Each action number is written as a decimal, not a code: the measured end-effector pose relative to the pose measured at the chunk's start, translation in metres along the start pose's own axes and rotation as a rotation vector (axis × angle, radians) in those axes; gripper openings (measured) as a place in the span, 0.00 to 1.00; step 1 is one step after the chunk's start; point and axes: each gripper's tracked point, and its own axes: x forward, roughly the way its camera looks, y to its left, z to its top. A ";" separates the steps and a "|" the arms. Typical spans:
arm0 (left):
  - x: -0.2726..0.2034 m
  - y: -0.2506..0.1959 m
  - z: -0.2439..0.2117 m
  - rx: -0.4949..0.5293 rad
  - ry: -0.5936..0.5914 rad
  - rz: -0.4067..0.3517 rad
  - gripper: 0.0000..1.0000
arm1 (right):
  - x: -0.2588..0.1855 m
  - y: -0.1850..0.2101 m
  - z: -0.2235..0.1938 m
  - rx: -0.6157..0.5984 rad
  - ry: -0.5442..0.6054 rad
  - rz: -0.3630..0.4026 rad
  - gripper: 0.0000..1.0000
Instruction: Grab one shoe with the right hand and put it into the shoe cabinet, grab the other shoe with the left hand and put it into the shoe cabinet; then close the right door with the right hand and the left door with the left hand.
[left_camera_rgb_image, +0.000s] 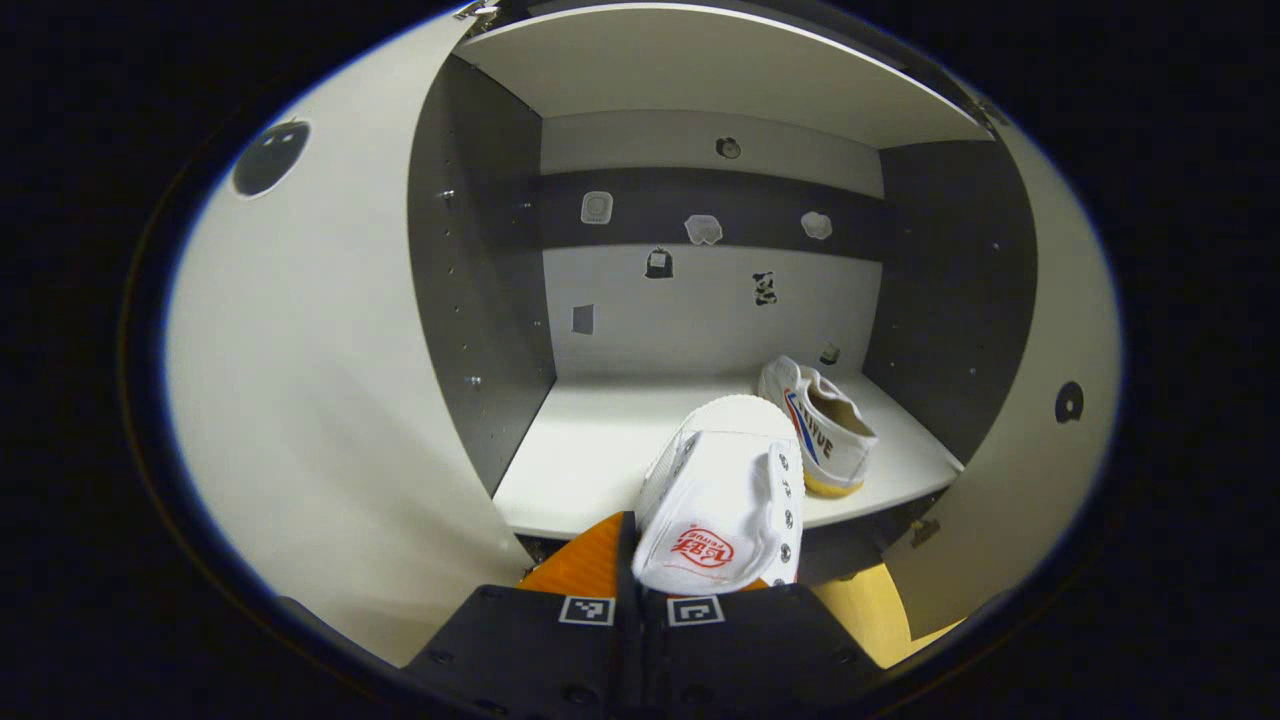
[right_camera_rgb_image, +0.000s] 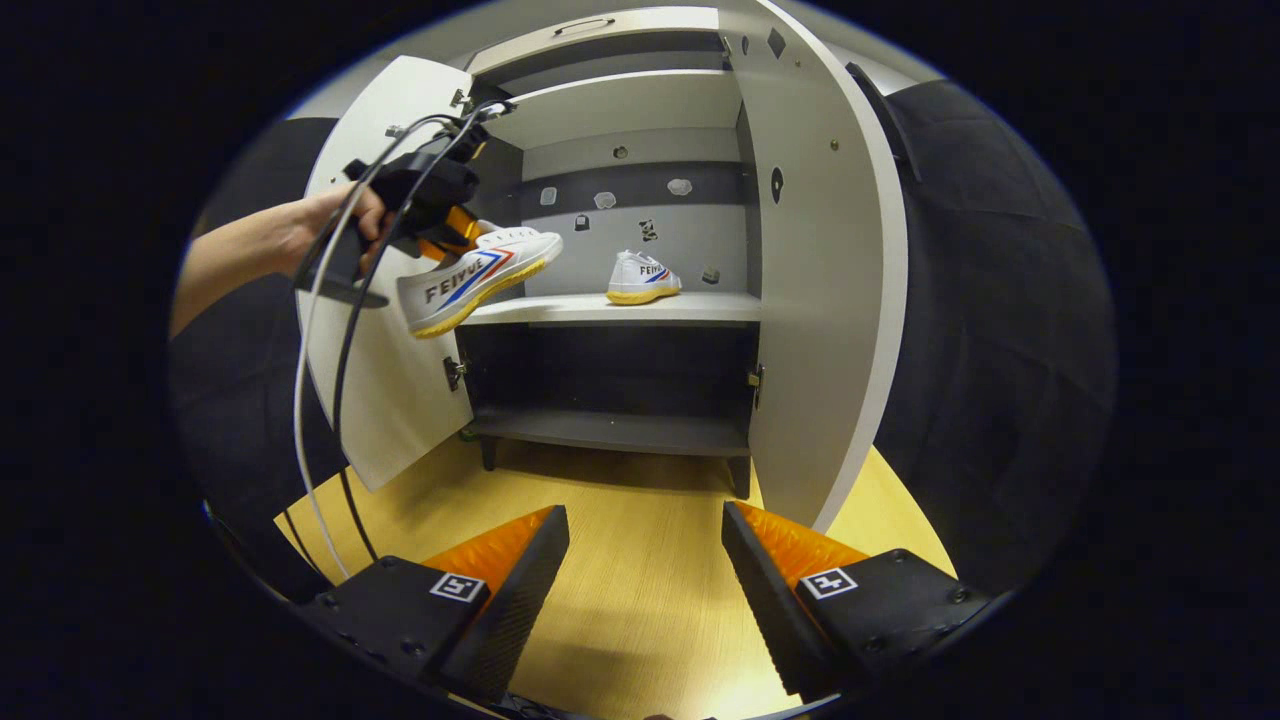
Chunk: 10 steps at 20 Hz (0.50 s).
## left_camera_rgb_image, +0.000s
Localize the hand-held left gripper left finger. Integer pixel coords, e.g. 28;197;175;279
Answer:
405;512;641;720

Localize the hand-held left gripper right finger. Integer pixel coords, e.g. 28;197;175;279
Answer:
640;578;886;719

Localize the white canvas shoe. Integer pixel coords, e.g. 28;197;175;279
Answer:
631;394;806;597
757;356;879;498

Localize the white shoe cabinet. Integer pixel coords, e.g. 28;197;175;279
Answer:
405;0;1041;591

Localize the white cabinet door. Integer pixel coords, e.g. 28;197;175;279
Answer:
880;100;1123;641
165;10;536;669

